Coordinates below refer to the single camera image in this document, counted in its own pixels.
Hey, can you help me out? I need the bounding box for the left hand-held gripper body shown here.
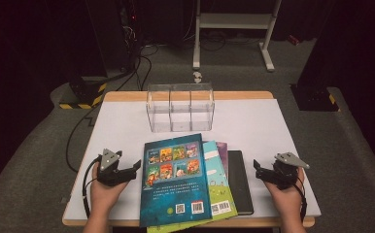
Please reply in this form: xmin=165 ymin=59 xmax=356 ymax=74
xmin=96 ymin=149 xmax=135 ymax=187

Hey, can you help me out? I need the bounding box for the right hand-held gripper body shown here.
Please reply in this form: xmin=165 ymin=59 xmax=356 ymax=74
xmin=266 ymin=151 xmax=310 ymax=191

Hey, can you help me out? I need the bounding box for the black notebook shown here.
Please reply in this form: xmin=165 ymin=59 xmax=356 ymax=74
xmin=227 ymin=150 xmax=255 ymax=216

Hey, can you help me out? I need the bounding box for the purple paperback book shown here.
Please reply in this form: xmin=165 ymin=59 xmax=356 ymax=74
xmin=216 ymin=141 xmax=229 ymax=183

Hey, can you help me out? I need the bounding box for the light blue green picture book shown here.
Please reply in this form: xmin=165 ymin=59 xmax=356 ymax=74
xmin=146 ymin=140 xmax=238 ymax=233

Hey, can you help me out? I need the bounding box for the dark blue picture book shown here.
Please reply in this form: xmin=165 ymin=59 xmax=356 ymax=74
xmin=139 ymin=133 xmax=213 ymax=228

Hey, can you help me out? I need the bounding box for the clear acrylic book rack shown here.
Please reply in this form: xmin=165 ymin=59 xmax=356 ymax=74
xmin=146 ymin=83 xmax=216 ymax=133

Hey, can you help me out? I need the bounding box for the person's right hand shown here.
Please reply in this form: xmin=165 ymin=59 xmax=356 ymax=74
xmin=264 ymin=168 xmax=306 ymax=217

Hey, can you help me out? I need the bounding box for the person's left hand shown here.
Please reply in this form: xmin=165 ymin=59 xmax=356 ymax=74
xmin=89 ymin=162 xmax=129 ymax=216

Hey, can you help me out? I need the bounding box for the white table mat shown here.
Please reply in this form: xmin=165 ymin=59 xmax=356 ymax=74
xmin=63 ymin=98 xmax=322 ymax=221

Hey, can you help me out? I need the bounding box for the black yellow striped stand base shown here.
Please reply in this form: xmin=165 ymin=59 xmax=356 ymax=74
xmin=58 ymin=76 xmax=108 ymax=111
xmin=290 ymin=83 xmax=341 ymax=113

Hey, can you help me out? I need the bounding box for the dark equipment tower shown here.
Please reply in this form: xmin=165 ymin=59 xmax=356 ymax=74
xmin=117 ymin=0 xmax=145 ymax=71

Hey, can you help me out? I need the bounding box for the white metal stand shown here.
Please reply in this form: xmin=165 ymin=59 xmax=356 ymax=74
xmin=192 ymin=0 xmax=282 ymax=73

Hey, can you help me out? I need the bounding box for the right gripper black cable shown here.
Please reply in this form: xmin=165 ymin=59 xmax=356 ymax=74
xmin=291 ymin=176 xmax=308 ymax=222

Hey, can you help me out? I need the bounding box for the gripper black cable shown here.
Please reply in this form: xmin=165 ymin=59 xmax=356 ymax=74
xmin=291 ymin=176 xmax=308 ymax=222
xmin=82 ymin=156 xmax=103 ymax=218

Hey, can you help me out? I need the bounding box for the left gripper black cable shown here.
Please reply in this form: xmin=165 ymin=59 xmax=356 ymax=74
xmin=82 ymin=156 xmax=103 ymax=218

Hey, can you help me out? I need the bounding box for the black floor cable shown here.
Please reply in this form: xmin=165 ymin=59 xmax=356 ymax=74
xmin=65 ymin=103 xmax=103 ymax=174

